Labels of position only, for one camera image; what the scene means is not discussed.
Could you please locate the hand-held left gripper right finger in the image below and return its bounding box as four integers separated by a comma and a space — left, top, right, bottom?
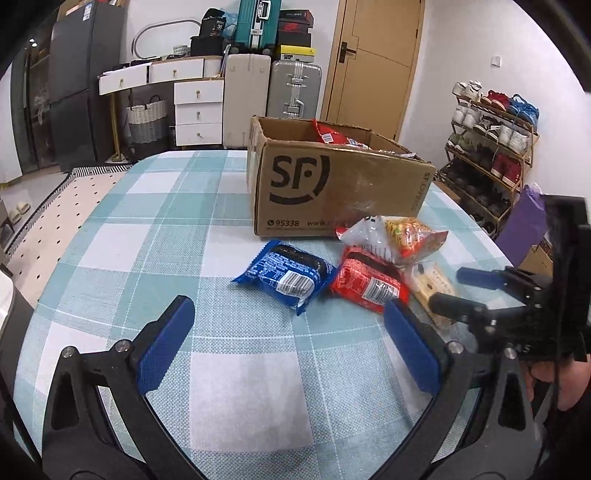
384, 299, 548, 480

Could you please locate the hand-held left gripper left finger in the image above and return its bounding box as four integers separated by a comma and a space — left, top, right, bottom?
41, 295, 204, 480

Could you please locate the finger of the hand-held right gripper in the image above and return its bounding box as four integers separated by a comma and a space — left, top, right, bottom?
456, 265, 555, 296
429, 291, 532, 354

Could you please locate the beige cracker packet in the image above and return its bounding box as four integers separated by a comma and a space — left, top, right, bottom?
405, 261, 460, 328

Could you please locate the red snack packet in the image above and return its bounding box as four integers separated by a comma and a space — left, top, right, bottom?
311, 119, 352, 145
329, 246, 411, 315

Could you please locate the orange noodle snack packet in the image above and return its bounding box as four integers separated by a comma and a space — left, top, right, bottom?
335, 215, 450, 268

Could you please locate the blue cookie packet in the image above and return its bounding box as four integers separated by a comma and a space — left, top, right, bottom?
231, 239, 337, 317

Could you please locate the brown cardboard box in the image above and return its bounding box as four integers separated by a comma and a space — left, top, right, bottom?
247, 115, 437, 238

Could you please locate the person's right hand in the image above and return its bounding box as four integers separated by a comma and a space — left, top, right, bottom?
524, 353, 591, 414

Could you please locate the small cardboard carton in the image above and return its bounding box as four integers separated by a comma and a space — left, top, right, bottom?
519, 240, 555, 278

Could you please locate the purple bag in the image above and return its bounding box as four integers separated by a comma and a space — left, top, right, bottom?
495, 182, 548, 266

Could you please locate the group of assorted shoes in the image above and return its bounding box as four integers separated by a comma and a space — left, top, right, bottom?
438, 80, 540, 234

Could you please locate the teal checked tablecloth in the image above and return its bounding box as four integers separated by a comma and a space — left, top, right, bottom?
11, 150, 522, 480

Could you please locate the metal shoe rack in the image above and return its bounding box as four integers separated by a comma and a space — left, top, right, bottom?
436, 80, 541, 236

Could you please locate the white dotted rug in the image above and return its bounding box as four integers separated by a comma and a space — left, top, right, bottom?
0, 165, 134, 296

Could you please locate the grey white laundry basket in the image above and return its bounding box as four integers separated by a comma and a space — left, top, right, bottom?
126, 95, 168, 160

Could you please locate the tan wooden door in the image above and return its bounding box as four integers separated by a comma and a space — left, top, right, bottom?
321, 0, 426, 139

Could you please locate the white drawer dresser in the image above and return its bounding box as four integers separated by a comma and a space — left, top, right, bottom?
97, 54, 227, 151

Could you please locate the beige suitcase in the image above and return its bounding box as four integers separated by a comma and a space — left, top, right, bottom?
223, 52, 272, 151

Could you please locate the silver suitcase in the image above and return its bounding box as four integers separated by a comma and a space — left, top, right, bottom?
267, 59, 324, 121

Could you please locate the dark glass display cabinet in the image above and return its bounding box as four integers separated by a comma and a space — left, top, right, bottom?
9, 44, 58, 176

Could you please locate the yellow and black shoe box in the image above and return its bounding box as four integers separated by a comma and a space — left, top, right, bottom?
274, 45, 317, 63

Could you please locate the dark grey fridge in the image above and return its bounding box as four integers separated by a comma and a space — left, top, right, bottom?
46, 0, 127, 162

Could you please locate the black storage box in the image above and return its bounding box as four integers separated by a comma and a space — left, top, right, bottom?
189, 36, 232, 56

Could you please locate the oval mirror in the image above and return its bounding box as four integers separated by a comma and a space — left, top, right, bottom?
131, 18, 204, 63

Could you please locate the black printed box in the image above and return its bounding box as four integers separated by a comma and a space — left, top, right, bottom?
200, 8, 230, 38

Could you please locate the teal suitcase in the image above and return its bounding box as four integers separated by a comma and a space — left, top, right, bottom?
231, 0, 283, 54

